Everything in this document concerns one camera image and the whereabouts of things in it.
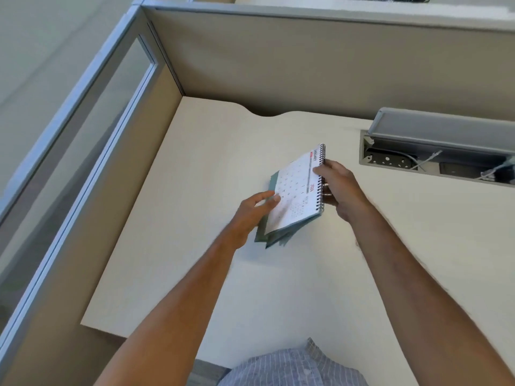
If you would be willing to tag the person's left thumb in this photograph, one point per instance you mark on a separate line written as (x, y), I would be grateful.
(270, 201)

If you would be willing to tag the person's right forearm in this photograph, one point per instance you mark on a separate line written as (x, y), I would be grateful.
(418, 293)

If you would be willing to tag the person's right thumb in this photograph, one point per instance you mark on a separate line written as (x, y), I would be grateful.
(323, 170)

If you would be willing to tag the spiral-bound desk calendar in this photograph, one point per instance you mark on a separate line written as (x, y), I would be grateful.
(295, 192)

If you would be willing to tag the person's right hand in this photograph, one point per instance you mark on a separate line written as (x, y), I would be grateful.
(346, 190)

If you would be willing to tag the beige cubicle partition panel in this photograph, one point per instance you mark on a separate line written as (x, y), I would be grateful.
(305, 60)

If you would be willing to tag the person's left hand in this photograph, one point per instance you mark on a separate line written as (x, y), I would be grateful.
(245, 221)

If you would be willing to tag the person's left forearm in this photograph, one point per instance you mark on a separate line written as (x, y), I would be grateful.
(177, 317)

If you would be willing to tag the striped grey shirt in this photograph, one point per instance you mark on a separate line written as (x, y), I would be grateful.
(289, 367)

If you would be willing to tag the cubicle partition with glass pane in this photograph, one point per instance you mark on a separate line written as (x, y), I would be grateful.
(80, 156)

